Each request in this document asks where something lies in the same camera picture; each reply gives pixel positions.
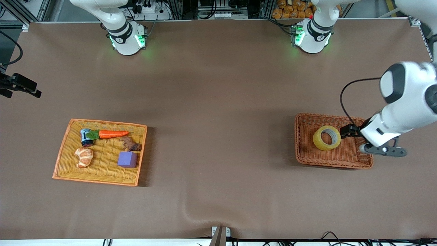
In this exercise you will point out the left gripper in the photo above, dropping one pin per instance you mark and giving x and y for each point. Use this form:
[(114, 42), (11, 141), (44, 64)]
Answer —
[(354, 130)]

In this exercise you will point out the clear yellowish tape roll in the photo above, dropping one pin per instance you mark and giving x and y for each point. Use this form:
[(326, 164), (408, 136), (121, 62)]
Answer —
[(317, 140)]

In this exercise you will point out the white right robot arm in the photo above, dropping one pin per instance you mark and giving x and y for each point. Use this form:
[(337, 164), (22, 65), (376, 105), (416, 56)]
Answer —
[(123, 34)]

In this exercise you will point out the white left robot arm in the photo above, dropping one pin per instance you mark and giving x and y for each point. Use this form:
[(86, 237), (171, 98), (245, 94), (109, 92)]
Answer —
[(409, 99)]

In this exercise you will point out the small printed can black lid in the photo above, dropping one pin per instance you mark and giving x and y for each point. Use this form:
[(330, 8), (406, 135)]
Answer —
[(85, 137)]

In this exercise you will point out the brown wicker basket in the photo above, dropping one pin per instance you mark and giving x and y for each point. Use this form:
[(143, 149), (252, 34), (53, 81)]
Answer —
[(307, 157)]

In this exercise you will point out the toy croissant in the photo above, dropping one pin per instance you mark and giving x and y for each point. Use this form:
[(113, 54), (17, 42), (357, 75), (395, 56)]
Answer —
[(83, 157)]

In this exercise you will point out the orange toy carrot green leaves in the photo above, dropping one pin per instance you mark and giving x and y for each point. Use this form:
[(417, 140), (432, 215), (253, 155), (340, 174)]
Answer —
[(112, 134)]

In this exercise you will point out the yellow wicker basket orange rim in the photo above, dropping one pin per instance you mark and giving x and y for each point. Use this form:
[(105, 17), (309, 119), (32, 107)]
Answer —
[(102, 174)]

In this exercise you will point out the brown toy animal figure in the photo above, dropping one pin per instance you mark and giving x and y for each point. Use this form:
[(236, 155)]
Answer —
[(131, 145)]

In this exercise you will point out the purple foam cube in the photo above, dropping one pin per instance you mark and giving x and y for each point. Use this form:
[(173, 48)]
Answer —
[(127, 159)]

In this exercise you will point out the white power strip black plugs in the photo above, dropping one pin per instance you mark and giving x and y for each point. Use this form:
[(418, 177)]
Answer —
[(150, 9)]

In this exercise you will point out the small metal electronics box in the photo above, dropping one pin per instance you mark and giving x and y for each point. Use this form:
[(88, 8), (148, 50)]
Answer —
[(296, 36)]

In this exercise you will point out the orange packets pile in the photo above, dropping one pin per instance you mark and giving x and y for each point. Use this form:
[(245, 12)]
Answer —
[(293, 8)]

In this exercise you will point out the brown table cloth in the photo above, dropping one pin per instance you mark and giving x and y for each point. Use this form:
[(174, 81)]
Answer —
[(218, 191)]

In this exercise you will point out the small white power strip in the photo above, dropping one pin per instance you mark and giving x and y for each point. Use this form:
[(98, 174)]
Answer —
[(222, 15)]

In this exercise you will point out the aluminium frame profile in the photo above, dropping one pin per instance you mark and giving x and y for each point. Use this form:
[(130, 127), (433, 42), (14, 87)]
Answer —
[(42, 10)]

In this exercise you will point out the metal bracket with brown post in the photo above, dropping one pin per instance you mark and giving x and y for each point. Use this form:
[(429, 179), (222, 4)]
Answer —
[(220, 235)]

